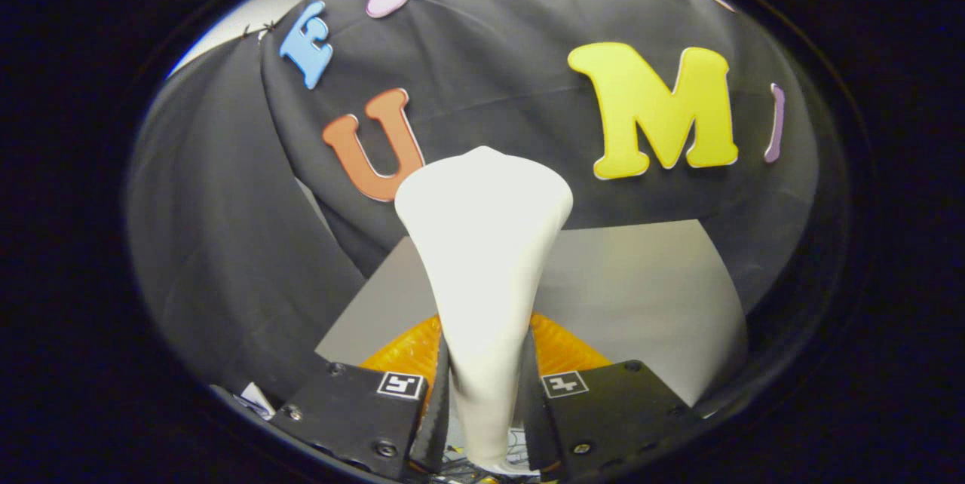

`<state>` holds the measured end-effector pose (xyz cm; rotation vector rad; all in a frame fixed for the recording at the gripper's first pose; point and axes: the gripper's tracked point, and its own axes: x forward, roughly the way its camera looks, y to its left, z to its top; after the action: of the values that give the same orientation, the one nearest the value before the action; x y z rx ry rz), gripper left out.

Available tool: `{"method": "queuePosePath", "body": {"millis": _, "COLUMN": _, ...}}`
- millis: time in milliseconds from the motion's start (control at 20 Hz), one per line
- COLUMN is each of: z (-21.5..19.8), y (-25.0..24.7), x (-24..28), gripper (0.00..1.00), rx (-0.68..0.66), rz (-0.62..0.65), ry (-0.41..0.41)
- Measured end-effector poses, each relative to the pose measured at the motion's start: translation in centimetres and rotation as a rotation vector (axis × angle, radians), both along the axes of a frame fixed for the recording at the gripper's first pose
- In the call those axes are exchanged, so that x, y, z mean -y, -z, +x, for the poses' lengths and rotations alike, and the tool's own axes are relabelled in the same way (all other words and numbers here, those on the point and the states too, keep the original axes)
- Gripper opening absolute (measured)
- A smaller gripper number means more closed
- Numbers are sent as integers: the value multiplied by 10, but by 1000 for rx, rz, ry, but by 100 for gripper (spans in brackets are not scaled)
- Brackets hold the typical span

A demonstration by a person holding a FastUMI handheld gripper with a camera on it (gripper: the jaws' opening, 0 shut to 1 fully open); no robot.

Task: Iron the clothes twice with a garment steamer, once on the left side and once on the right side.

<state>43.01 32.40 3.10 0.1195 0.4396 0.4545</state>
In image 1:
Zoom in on grey drawer cabinet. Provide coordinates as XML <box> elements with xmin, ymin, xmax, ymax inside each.
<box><xmin>314</xmin><ymin>219</ymin><xmax>749</xmax><ymax>409</ymax></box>

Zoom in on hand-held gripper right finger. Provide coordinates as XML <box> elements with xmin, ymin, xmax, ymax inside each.
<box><xmin>520</xmin><ymin>311</ymin><xmax>703</xmax><ymax>482</ymax></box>

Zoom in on black backdrop cloth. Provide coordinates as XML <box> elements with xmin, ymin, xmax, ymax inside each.
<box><xmin>127</xmin><ymin>0</ymin><xmax>824</xmax><ymax>411</ymax></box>

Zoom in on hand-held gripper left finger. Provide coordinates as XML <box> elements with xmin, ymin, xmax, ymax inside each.
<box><xmin>269</xmin><ymin>314</ymin><xmax>452</xmax><ymax>482</ymax></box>

